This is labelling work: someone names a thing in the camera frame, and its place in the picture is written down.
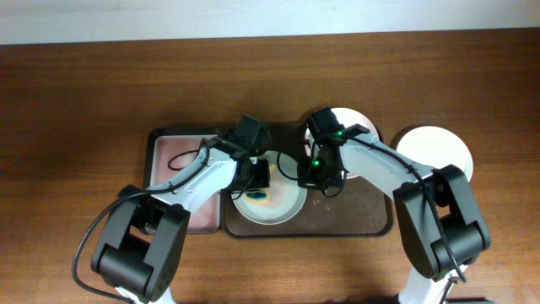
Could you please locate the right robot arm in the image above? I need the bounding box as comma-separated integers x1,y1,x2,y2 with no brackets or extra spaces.
298,124,491,303

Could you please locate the green and yellow sponge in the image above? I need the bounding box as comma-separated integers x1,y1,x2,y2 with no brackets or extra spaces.
243,187,271,205

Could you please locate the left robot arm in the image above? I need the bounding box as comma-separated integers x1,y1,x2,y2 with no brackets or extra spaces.
90,135,269,303

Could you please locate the small pink rinse tray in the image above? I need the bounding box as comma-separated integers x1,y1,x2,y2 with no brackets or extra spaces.
143,128,223,235

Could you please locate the large dark brown tray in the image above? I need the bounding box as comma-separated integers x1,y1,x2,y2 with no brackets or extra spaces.
221,122,393,239

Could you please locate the pale green plate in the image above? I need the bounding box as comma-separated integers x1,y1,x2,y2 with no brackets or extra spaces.
234,150,307,225

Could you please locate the white plate with red stain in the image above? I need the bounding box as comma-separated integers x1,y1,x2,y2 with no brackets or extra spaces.
305,107,380,156

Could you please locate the white clean plate at side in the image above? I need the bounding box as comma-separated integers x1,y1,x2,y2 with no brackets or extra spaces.
396,126,473,182

